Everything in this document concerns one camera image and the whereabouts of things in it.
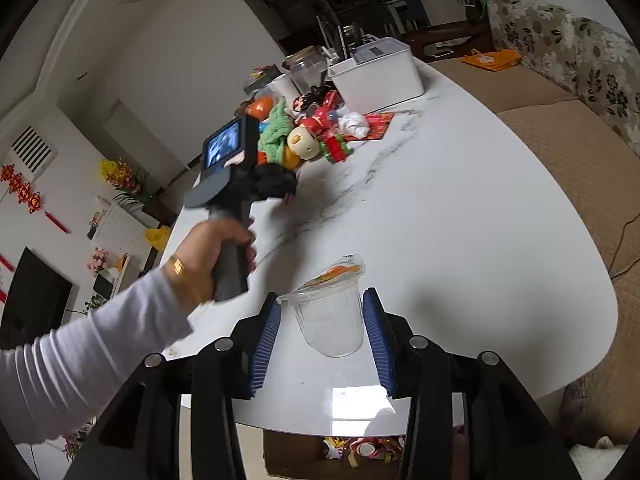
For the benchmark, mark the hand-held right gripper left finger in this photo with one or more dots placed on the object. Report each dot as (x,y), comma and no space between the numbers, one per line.
(264,345)

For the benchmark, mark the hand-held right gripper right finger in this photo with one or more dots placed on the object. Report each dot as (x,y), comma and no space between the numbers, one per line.
(378,345)

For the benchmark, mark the clear plastic cup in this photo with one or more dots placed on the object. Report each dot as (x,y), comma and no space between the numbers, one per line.
(330,320)

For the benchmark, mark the brown cardboard box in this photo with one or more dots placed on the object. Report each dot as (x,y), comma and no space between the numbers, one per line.
(290,455)

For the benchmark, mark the person's left forearm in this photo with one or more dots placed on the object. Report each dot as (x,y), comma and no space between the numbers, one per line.
(75,370)

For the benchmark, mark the person's left hand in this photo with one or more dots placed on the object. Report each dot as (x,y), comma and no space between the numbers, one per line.
(200,255)

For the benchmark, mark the green cloth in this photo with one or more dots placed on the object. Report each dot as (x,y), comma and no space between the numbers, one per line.
(275,132)

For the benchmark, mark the orange round toy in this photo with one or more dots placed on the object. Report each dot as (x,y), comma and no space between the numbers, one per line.
(261,108)

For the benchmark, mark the cut apple toy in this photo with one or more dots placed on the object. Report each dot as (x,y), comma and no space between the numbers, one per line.
(303,142)

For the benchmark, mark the pile of colourful wrappers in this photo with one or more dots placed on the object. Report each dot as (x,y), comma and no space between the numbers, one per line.
(365,447)

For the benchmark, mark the white cup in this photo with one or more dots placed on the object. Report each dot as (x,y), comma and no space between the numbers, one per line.
(282,87)

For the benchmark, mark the red green drink can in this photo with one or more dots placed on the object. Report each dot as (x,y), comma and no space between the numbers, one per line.
(336,149)

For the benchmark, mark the potted yellow flowers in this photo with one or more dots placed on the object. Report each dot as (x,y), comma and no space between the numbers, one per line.
(125,180)

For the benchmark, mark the red white plush toy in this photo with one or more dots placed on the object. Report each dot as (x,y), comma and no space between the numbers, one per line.
(331,105)

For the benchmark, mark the white perforated cabinet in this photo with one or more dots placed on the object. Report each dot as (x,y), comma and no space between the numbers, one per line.
(122,235)

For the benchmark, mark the white crumpled tissue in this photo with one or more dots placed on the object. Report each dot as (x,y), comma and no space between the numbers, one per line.
(354,124)

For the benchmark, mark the glass jar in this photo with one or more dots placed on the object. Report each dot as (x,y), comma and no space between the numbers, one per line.
(307,70)

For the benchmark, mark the red envelope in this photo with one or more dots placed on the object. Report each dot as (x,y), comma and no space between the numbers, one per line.
(381,125)

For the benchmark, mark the pink flowers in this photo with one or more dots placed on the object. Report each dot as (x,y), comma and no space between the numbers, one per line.
(99,260)

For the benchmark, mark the white plastic storage box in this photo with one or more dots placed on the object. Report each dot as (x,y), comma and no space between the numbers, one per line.
(375,80)

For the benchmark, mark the white air vent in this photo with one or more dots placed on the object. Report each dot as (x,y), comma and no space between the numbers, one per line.
(31,150)

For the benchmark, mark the black television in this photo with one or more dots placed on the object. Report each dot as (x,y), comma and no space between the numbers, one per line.
(35,300)

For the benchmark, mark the white appliance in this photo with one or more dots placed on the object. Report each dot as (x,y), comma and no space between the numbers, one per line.
(442,2)

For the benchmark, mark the orange bag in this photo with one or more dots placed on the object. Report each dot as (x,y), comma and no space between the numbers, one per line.
(490,60)

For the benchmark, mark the floral sofa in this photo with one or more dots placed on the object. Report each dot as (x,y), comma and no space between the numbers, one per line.
(560,110)

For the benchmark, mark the red knot wall decoration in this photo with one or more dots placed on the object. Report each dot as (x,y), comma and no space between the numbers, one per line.
(20,187)

